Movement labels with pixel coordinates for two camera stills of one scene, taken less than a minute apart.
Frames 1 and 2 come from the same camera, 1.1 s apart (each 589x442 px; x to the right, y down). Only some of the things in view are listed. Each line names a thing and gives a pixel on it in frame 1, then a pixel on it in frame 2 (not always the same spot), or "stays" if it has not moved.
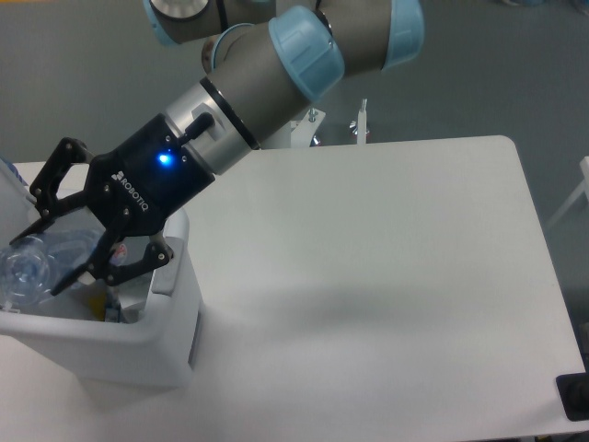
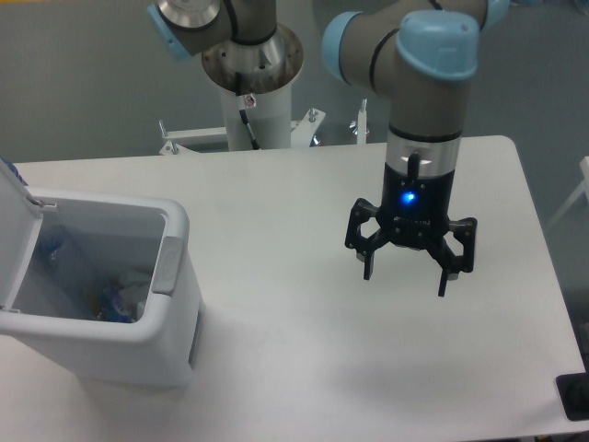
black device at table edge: [573, 393] stays
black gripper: [134, 190] → [415, 212]
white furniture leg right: [584, 187] stays
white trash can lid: [17, 206] stays
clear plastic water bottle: [31, 268] → [60, 252]
